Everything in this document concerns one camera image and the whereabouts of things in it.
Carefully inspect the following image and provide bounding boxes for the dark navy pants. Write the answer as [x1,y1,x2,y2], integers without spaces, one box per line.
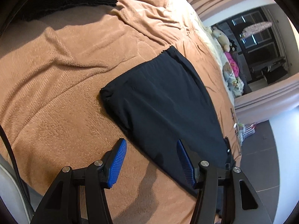
[100,46,228,196]

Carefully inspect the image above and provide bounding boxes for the white storage rack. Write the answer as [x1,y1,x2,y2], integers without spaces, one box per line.
[235,122,256,146]

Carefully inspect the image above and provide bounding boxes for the small grey plush bear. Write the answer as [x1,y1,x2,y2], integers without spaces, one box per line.
[223,62,236,90]

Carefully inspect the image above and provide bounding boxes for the orange brown bed blanket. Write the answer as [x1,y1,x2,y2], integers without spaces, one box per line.
[1,0,241,223]

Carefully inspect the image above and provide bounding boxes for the pink plush toy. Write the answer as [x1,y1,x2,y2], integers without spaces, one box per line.
[224,52,239,77]

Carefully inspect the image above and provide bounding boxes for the white bed sheet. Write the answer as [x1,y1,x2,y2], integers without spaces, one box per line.
[198,17,235,106]

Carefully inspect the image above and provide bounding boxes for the dark tv bench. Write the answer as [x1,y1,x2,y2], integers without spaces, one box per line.
[249,57,288,84]

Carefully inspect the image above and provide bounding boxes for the black plush toy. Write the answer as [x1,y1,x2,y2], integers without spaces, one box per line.
[229,39,238,54]

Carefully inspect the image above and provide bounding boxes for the beige teddy bear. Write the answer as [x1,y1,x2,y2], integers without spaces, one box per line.
[212,27,231,52]

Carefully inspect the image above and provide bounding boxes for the floral ironing board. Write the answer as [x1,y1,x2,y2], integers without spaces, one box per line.
[241,21,273,39]

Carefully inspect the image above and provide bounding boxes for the pink beige curtain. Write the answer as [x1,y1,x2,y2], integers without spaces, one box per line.
[187,0,298,123]

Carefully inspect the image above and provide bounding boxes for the black belt strap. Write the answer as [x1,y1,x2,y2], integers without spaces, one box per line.
[223,135,234,171]

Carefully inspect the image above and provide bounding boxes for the black cable at left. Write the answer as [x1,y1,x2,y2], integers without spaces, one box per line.
[0,124,36,215]

